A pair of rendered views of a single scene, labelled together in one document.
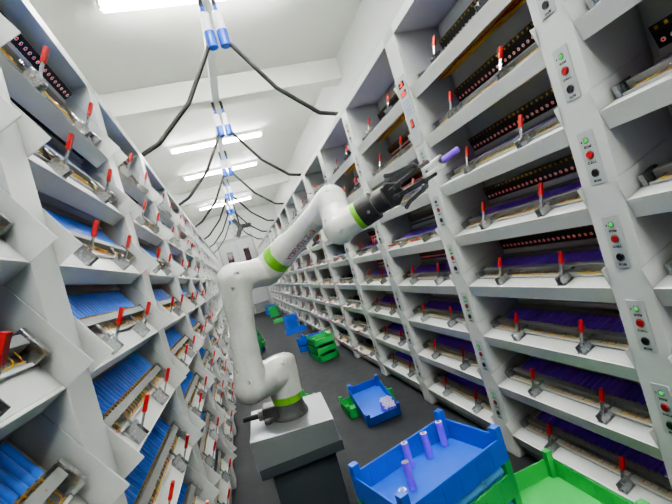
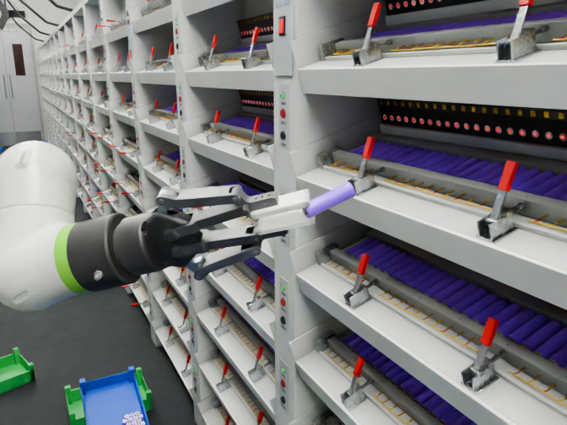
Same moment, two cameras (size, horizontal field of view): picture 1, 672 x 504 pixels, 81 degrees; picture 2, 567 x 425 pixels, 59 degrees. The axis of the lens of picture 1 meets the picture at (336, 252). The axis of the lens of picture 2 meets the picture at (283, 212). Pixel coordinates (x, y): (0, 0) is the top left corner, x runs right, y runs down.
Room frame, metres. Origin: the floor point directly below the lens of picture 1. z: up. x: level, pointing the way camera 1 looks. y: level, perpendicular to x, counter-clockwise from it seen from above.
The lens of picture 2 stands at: (0.61, -0.22, 1.28)
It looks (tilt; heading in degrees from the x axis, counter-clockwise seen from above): 15 degrees down; 347
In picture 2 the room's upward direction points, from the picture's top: straight up
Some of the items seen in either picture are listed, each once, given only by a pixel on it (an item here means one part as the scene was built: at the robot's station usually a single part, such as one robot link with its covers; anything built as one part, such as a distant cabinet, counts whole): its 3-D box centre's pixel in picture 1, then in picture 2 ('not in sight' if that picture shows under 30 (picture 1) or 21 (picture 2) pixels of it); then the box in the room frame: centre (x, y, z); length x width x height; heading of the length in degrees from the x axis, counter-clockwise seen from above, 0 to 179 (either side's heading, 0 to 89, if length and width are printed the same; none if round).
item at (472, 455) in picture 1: (427, 461); not in sight; (0.91, -0.07, 0.44); 0.30 x 0.20 x 0.08; 120
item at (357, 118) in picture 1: (400, 249); (215, 198); (2.28, -0.36, 0.88); 0.20 x 0.09 x 1.75; 105
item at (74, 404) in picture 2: (366, 398); (108, 397); (2.46, 0.08, 0.04); 0.30 x 0.20 x 0.08; 105
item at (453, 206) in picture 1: (469, 235); (324, 265); (1.60, -0.54, 0.88); 0.20 x 0.09 x 1.75; 105
